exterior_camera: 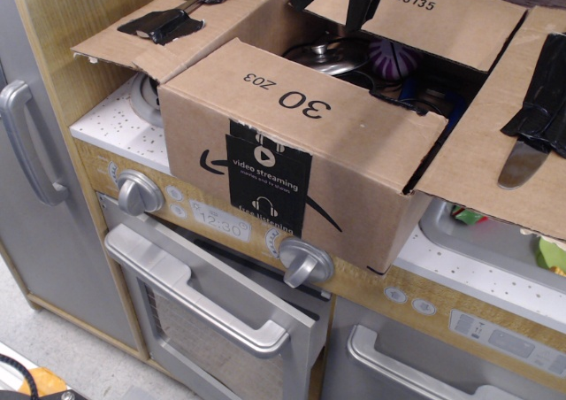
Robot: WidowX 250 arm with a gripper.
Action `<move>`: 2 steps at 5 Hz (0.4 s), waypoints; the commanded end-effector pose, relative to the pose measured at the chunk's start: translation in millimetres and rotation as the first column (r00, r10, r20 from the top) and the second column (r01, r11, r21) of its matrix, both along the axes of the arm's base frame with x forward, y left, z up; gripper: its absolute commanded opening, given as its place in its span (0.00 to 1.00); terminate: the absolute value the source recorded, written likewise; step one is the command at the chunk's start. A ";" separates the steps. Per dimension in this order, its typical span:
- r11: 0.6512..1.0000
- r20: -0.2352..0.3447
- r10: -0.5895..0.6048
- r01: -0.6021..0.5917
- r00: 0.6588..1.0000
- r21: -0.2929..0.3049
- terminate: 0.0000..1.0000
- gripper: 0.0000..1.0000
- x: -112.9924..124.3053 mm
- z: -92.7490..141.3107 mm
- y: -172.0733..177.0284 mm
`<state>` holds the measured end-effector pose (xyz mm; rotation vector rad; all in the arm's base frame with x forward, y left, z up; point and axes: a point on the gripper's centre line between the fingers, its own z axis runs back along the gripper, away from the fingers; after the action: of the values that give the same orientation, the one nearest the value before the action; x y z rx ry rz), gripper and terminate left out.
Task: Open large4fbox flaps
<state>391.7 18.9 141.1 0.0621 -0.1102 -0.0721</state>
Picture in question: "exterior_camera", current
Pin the large brown cardboard box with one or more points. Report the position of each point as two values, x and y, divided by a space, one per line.
324 160

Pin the silver pot lid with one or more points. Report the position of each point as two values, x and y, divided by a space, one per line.
332 57

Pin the purple white striped ball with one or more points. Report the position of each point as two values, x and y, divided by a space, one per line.
392 61

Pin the blue object in box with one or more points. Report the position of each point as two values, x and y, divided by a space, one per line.
430 95

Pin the grey stove burner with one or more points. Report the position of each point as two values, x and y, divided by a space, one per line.
144 99

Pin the taped butter knife right flap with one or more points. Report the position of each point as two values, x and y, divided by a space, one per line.
539 125

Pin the green red toy food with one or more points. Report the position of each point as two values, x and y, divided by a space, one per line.
467 216

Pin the silver left oven knob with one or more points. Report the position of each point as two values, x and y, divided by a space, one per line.
138 193

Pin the silver oven knob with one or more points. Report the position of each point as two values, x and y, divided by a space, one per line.
304 262
138 193

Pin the silver right oven knob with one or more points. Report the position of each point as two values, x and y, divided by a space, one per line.
304 262

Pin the grey toy sink basin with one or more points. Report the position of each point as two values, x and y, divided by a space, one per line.
490 242

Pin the green yellow toy food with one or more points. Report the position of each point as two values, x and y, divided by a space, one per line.
550 256

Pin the toy play kitchen unit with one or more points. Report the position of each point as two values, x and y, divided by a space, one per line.
430 290

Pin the silver oven door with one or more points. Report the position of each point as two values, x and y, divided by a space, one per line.
224 325

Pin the silver dishwasher door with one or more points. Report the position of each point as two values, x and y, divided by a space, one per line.
371 356

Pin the grey fridge door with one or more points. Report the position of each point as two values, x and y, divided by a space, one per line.
53 252

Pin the orange object on floor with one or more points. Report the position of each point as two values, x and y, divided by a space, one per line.
47 382

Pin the grey fridge door handle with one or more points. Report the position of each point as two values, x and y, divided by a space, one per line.
14 99

